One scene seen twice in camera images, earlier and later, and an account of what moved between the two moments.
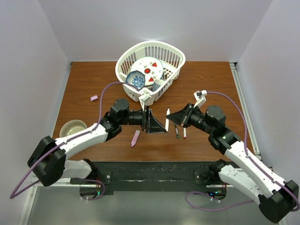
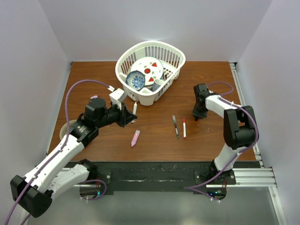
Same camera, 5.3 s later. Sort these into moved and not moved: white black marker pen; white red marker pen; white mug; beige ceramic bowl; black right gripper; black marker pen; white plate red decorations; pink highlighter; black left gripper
Moved: black right gripper; white black marker pen; black left gripper
Not moved: pink highlighter; white plate red decorations; white red marker pen; black marker pen; beige ceramic bowl; white mug
